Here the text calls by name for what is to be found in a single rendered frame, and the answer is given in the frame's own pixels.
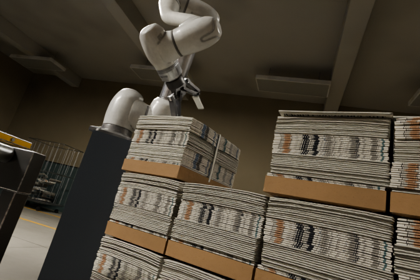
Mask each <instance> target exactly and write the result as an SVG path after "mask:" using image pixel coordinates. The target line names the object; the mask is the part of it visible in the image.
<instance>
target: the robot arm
mask: <svg viewBox="0 0 420 280"><path fill-rule="evenodd" d="M159 10H160V15H161V19H162V20H163V21H164V22H165V23H166V24H168V25H172V26H178V27H177V28H176V29H173V30H170V31H165V30H164V28H163V27H161V26H160V25H158V24H156V23H154V24H151V25H148V26H146V27H145V28H144V29H142V31H141V32H140V36H139V39H140V42H141V45H142V48H143V50H144V52H145V55H146V57H147V58H148V60H149V62H150V63H151V64H152V65H153V66H154V67H155V69H156V71H157V73H158V74H159V76H160V78H161V80H162V81H163V82H164V86H163V87H162V91H161V93H160V96H159V97H157V98H156V99H154V100H153V102H152V103H151V105H147V104H146V103H145V102H143V101H144V99H143V97H142V96H141V94H139V93H138V92H137V91H136V90H133V89H129V88H124V89H122V90H120V91H119V92H118V93H117V94H116V95H115V96H114V97H113V99H112V100H111V102H110V104H109V106H108V108H107V111H106V114H105V117H104V121H103V124H102V126H99V127H96V126H90V127H89V131H91V132H93V130H96V131H100V132H102V133H106V134H110V135H113V136H116V137H119V138H123V139H127V140H129V141H132V140H133V139H132V138H131V137H132V134H133V132H134V131H136V126H137V125H136V124H138V121H139V118H140V116H182V115H181V101H182V98H183V97H184V95H185V94H186V93H188V94H191V95H193V97H192V98H193V99H194V102H195V103H196V106H197V108H198V109H204V107H203V105H202V103H201V99H200V97H199V95H200V92H199V91H200V89H199V88H198V87H196V86H195V85H194V84H193V83H192V82H191V81H190V80H189V78H186V77H187V75H188V72H189V68H190V67H191V64H192V61H193V59H194V55H195V53H197V52H199V51H202V50H204V49H207V48H209V47H211V46H212V45H213V44H215V43H216V42H218V41H219V39H220V37H221V34H222V30H221V25H220V23H219V19H220V17H219V14H218V13H217V11H216V10H215V9H214V8H213V7H211V6H210V5H208V4H206V3H205V2H203V1H201V0H159ZM186 85H187V86H188V87H189V88H191V89H192V90H190V89H189V88H187V87H186Z"/></svg>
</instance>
